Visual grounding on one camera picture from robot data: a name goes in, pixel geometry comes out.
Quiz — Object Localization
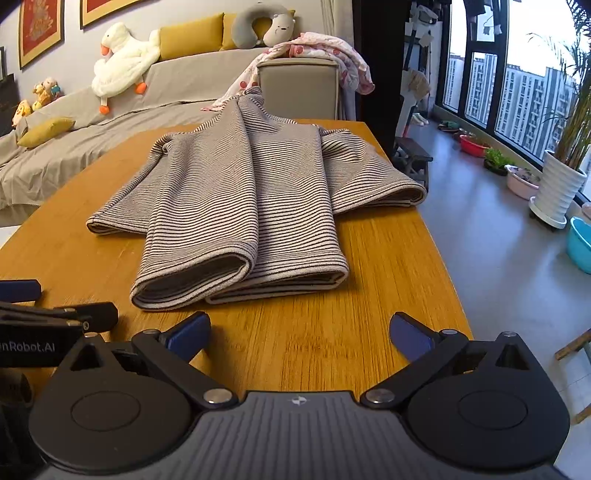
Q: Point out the pink basin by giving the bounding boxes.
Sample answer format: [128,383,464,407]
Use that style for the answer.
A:
[505,165,541,200]

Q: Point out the red basin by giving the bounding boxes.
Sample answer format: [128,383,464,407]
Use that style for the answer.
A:
[459,135,491,158]

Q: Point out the white bear plush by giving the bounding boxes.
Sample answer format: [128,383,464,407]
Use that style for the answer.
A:
[263,9,297,47]

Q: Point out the grey neck pillow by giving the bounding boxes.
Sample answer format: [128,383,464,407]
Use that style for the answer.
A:
[231,4,279,47]

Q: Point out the small yellow pillow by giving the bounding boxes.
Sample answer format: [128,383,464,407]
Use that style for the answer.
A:
[17,117,76,149]

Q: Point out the white ribbed plant pot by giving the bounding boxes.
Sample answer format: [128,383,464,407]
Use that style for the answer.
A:
[529,150,588,230]

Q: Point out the tall red framed picture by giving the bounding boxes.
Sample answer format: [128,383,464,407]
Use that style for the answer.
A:
[18,0,65,70]

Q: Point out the grey sofa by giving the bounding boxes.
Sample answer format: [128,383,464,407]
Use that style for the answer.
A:
[0,46,352,228]

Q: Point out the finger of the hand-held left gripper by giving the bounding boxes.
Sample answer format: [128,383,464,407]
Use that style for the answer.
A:
[0,302,119,333]
[0,279,43,302]

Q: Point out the pink floral blanket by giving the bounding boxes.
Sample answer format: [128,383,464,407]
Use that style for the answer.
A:
[201,32,375,112]

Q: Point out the colourful plush toy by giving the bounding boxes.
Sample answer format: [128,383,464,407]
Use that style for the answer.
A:
[32,78,64,110]

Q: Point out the black window frame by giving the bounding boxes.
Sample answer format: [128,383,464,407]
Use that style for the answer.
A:
[441,0,591,204]

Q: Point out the teal basin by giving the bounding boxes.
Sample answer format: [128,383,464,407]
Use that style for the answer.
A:
[566,216,591,276]

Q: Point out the yellow plush toy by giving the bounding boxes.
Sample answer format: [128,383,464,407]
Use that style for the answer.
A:
[11,99,33,128]

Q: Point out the dark wooden stool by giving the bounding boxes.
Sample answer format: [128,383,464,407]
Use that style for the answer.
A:
[392,136,434,193]

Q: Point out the striped shirt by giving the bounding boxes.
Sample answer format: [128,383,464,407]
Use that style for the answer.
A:
[86,87,428,311]

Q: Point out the wide red framed picture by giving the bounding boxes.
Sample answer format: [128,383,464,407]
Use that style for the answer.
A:
[79,0,186,29]

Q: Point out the white duck plush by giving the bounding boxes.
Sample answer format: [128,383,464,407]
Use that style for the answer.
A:
[91,23,161,115]

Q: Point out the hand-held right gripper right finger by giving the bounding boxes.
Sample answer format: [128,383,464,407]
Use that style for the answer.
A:
[361,312,536,409]

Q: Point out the palm plant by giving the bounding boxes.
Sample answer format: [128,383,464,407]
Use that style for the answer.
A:
[526,32,591,172]

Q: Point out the wooden chair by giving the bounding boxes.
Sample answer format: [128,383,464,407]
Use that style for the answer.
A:
[554,327,591,426]

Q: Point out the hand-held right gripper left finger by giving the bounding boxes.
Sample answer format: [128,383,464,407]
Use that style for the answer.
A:
[60,311,241,409]

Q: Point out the large yellow cushion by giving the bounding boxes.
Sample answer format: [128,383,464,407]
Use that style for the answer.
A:
[159,12,225,61]

